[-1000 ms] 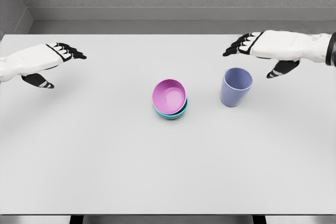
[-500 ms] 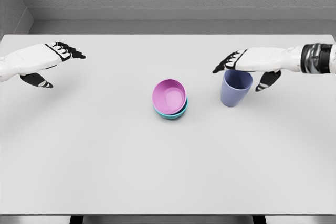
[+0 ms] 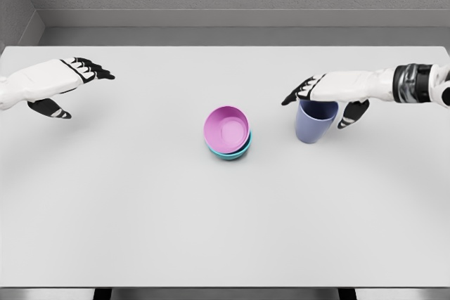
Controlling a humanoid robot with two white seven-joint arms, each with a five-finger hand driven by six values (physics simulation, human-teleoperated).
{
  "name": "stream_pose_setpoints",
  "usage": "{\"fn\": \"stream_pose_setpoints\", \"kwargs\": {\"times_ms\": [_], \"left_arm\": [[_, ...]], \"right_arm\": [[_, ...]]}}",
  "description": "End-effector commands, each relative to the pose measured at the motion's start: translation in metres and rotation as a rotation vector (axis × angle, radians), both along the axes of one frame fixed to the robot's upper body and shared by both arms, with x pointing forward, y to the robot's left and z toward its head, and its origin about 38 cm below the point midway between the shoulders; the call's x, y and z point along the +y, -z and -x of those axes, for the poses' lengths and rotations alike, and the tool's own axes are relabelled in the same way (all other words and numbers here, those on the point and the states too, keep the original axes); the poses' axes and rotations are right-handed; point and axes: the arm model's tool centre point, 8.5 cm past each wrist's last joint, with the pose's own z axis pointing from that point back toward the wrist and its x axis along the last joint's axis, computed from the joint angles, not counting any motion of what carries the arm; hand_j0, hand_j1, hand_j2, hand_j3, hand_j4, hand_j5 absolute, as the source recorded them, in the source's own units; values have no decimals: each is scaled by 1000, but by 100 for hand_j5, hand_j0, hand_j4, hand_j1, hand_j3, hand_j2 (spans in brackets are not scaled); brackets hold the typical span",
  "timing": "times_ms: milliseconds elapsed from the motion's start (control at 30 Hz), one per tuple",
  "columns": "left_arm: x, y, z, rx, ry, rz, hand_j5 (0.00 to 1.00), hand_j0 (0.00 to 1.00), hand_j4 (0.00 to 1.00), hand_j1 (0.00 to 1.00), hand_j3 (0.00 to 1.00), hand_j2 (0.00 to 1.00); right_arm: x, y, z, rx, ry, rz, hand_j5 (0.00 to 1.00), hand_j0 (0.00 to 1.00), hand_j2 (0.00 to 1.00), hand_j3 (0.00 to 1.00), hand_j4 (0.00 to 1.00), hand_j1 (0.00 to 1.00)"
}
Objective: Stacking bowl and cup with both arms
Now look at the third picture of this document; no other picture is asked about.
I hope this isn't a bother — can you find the lavender blue cup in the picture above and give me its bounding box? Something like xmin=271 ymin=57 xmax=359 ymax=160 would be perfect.
xmin=295 ymin=100 xmax=340 ymax=145

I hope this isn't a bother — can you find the pink bowl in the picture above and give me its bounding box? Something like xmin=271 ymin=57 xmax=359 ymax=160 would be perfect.
xmin=203 ymin=105 xmax=251 ymax=151

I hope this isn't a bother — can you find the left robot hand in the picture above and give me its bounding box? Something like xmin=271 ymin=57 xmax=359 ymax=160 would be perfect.
xmin=18 ymin=56 xmax=116 ymax=119

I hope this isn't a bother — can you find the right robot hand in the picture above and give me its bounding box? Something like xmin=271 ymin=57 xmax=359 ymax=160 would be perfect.
xmin=281 ymin=71 xmax=373 ymax=130

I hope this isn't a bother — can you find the teal bowl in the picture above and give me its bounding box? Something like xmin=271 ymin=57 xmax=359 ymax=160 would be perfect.
xmin=207 ymin=130 xmax=253 ymax=162

